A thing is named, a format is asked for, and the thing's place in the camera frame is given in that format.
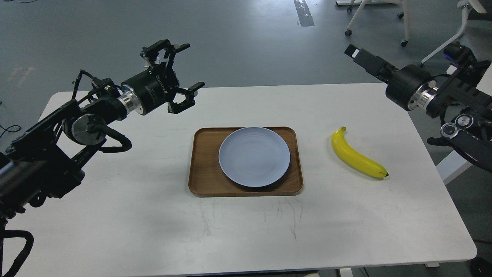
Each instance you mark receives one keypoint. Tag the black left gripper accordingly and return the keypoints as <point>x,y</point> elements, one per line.
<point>152,90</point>

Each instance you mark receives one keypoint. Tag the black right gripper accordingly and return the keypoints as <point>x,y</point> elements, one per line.
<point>402,84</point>

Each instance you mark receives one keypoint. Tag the yellow banana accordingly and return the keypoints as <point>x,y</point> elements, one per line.
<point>353,158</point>

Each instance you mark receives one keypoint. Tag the light blue plate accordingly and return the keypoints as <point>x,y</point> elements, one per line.
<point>254,157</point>

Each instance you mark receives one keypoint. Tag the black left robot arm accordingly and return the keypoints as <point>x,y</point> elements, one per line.
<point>46,161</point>

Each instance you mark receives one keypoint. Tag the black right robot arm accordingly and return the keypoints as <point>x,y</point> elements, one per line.
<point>464,110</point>

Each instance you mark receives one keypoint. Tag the white wheeled chair base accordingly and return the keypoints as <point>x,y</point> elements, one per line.
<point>386,17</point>

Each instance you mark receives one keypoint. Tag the brown wooden tray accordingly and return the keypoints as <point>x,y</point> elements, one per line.
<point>206,178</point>

